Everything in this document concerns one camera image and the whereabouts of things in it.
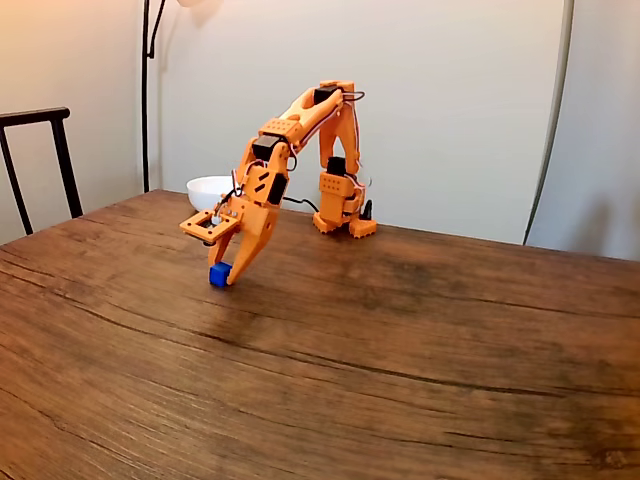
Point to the black clamp knob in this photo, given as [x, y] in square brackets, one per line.
[369, 210]

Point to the blue cube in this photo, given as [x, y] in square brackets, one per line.
[219, 276]

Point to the black floor lamp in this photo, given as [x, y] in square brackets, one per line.
[145, 100]

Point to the orange camera mount with camera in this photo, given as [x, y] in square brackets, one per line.
[192, 226]

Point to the white bowl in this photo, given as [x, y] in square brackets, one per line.
[202, 192]

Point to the dark wooden chair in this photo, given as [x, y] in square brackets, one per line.
[61, 150]

